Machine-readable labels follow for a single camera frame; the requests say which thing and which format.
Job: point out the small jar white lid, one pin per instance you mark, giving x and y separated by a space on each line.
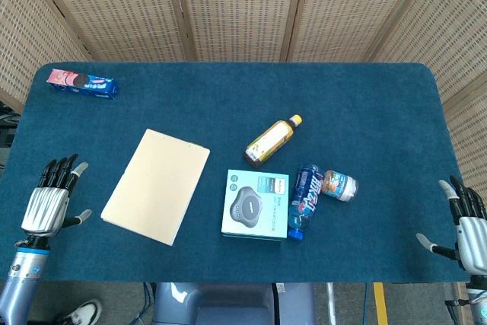
340 186

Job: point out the woven bamboo folding screen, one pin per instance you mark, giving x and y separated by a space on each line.
243 5

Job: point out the dark equipment beside table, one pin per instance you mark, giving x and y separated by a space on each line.
5 131

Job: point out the dark blue table cloth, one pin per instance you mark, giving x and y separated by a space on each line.
380 131

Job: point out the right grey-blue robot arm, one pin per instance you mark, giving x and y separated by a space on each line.
480 298

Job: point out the yellow floor tape strip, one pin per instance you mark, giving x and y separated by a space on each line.
380 306

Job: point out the teal speaker product box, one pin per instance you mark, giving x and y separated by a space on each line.
255 207

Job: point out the yellow cap tea bottle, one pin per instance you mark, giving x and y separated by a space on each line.
270 140

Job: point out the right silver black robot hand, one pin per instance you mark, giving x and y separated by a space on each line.
473 233

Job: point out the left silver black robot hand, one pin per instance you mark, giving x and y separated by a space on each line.
43 207

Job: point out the white sneaker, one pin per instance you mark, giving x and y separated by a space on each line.
81 313

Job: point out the blue pink cookie box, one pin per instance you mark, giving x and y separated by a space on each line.
95 87

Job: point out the white table leg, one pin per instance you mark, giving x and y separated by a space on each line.
331 302

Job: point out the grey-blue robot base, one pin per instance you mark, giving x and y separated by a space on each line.
228 304

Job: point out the blue cap sports drink bottle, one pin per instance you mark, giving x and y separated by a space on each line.
306 199

